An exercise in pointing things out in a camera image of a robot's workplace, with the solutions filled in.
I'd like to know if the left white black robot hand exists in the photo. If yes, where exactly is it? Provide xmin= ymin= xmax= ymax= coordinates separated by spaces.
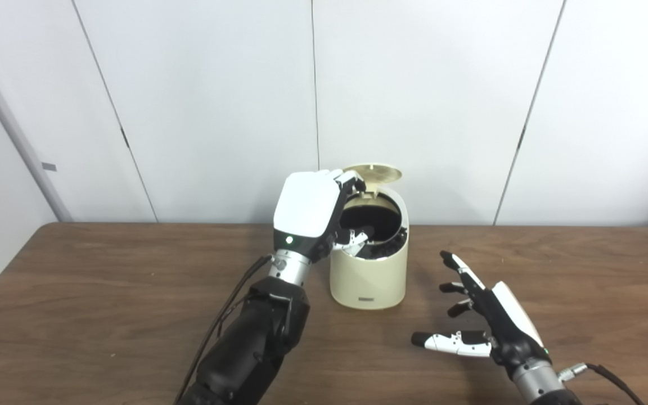
xmin=273 ymin=169 xmax=375 ymax=264

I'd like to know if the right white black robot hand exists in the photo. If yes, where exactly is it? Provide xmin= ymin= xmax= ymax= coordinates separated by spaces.
xmin=411 ymin=250 xmax=550 ymax=379

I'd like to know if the cream round bin lid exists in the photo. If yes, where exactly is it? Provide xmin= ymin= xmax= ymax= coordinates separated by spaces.
xmin=343 ymin=163 xmax=403 ymax=195

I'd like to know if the cream-colored desktop bin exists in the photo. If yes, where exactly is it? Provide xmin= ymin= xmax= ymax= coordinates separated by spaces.
xmin=330 ymin=186 xmax=410 ymax=310

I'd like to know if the gray wall corner trim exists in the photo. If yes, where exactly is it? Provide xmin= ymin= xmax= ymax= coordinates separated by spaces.
xmin=0 ymin=31 xmax=73 ymax=223

